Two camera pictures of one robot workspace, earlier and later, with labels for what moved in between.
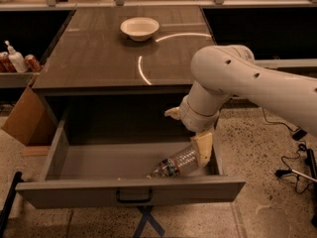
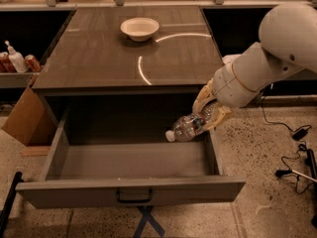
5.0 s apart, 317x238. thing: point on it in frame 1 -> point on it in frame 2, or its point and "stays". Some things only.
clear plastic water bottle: (179, 164) -> (186, 128)
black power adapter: (299, 134) stays
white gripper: (197, 119) -> (227, 85)
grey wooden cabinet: (122, 72) stays
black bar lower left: (6, 206) stays
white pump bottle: (17, 59) stays
